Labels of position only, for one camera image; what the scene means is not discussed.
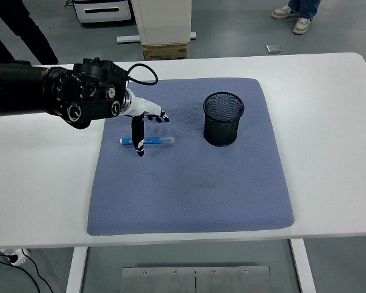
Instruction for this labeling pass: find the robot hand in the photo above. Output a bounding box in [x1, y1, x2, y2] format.
[128, 95, 171, 159]

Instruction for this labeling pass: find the blue marker with clear cap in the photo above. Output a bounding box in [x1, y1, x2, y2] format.
[119, 136, 175, 147]

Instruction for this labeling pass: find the black mesh pen holder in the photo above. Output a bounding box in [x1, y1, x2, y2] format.
[203, 92, 245, 148]

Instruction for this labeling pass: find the brown cardboard box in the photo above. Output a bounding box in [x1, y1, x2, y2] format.
[142, 42, 189, 61]

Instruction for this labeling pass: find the blue-grey quilted mat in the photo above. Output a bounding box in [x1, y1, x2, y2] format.
[87, 77, 296, 236]

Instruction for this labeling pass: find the white appliance with black slot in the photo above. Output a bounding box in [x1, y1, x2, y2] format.
[72, 0, 134, 24]

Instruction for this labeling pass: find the person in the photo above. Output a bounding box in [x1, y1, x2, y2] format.
[270, 0, 323, 35]
[0, 0, 59, 67]

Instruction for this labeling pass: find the grey metal plate with screws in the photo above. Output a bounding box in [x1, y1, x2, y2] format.
[121, 266, 272, 293]

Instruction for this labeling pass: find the white table leg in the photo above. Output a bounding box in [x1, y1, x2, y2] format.
[65, 246, 89, 293]
[289, 239, 317, 293]

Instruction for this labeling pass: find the white power strip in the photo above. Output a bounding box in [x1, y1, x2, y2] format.
[0, 247, 31, 266]

